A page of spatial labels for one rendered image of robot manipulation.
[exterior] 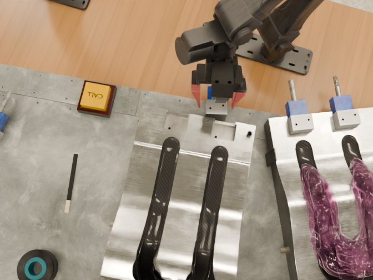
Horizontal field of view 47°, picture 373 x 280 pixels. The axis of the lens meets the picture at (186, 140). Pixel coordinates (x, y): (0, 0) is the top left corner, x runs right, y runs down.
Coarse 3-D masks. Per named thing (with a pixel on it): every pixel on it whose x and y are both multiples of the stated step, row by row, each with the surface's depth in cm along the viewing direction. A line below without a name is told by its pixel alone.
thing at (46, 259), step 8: (24, 256) 93; (32, 256) 93; (40, 256) 93; (48, 256) 93; (24, 264) 92; (32, 264) 94; (48, 264) 92; (56, 264) 94; (24, 272) 92; (32, 272) 94; (48, 272) 92; (56, 272) 94
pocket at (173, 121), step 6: (168, 114) 98; (174, 114) 97; (180, 114) 97; (168, 120) 98; (174, 120) 98; (180, 120) 98; (186, 120) 98; (168, 126) 98; (174, 126) 98; (180, 126) 98; (186, 126) 98
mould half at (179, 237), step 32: (160, 128) 95; (192, 128) 95; (192, 160) 93; (128, 192) 92; (192, 192) 92; (224, 192) 92; (128, 224) 87; (192, 224) 89; (224, 224) 89; (128, 256) 83; (160, 256) 84; (192, 256) 84; (224, 256) 85
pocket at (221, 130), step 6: (216, 126) 98; (222, 126) 98; (228, 126) 98; (234, 126) 97; (216, 132) 98; (222, 132) 98; (228, 132) 98; (234, 132) 98; (222, 138) 97; (228, 138) 97; (234, 138) 95
